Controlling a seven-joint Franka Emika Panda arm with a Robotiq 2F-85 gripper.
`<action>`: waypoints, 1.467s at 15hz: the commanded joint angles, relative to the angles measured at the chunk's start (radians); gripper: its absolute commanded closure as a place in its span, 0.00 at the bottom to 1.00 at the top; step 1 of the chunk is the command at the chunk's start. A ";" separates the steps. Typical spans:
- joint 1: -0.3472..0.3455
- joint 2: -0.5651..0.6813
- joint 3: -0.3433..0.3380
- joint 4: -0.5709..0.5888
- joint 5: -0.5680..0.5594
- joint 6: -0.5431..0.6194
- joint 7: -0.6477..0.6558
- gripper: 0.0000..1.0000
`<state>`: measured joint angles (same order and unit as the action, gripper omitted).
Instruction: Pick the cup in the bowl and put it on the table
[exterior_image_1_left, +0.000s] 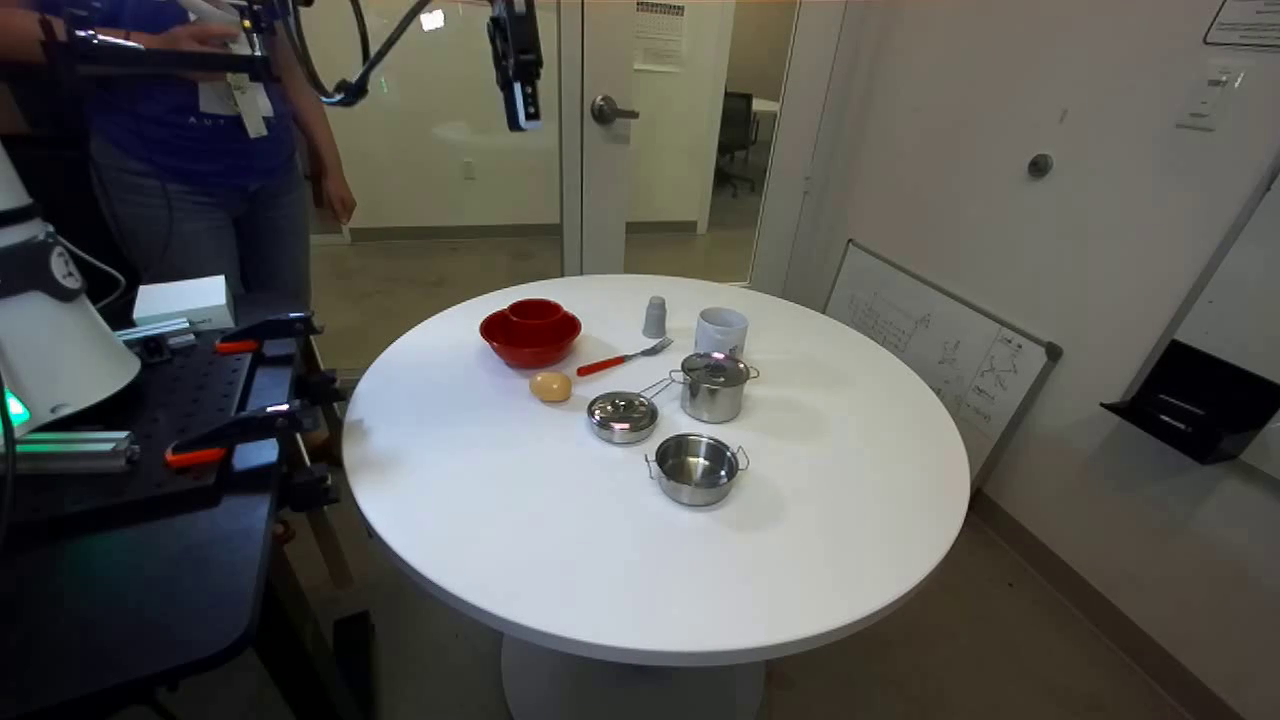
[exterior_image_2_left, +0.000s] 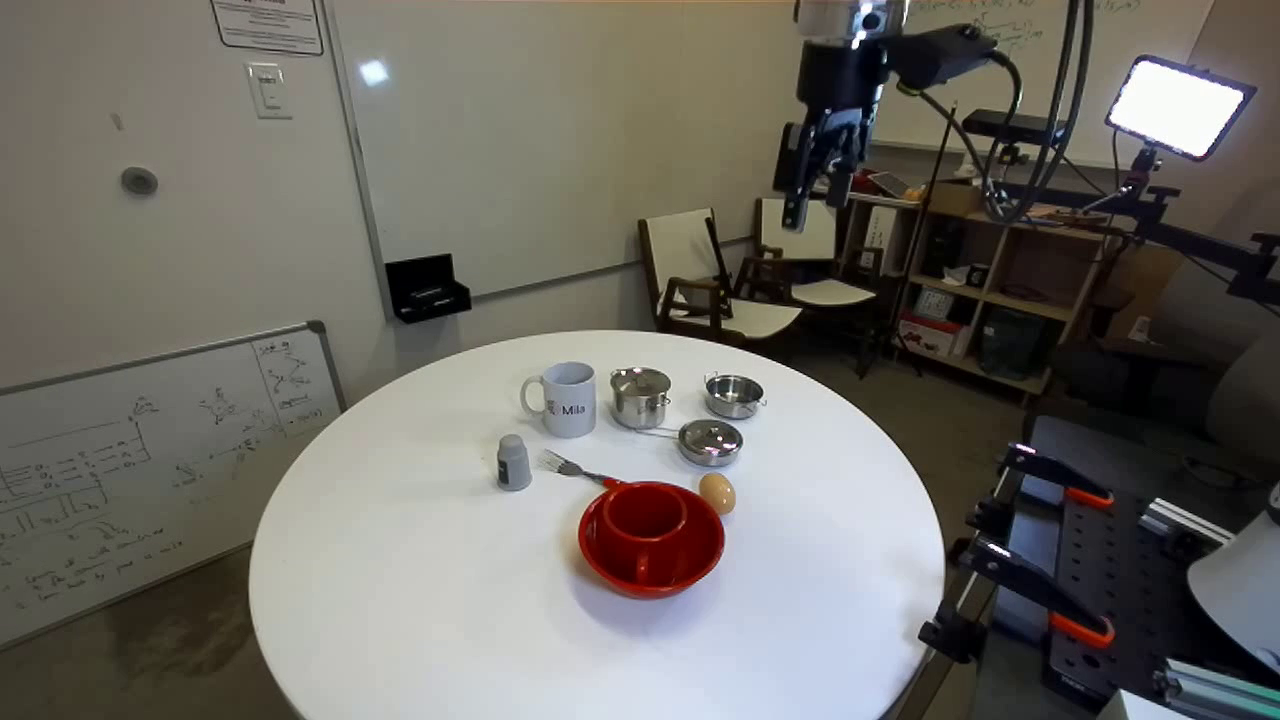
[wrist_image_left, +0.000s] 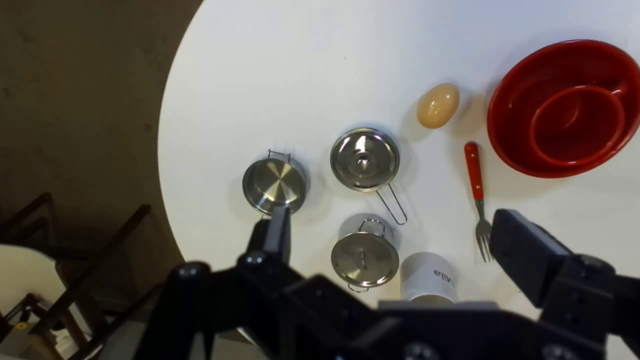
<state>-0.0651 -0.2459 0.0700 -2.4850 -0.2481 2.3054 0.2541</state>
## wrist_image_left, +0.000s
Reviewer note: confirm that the white mug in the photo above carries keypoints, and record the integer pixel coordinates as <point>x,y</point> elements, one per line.
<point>426,276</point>

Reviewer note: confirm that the dark wooden chair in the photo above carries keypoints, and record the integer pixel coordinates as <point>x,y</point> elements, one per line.
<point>63,293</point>

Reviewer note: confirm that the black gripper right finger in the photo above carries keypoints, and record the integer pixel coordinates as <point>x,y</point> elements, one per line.
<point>526,250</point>

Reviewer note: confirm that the steel pot with lid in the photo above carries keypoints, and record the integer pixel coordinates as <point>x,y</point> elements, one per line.
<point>365,256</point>

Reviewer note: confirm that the tan toy egg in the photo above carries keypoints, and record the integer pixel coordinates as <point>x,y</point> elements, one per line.
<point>439,104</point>

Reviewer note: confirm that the red plastic bowl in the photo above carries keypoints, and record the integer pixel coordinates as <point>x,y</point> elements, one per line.
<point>512,92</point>

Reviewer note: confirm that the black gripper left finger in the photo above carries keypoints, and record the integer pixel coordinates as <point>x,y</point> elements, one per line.
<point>274,230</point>

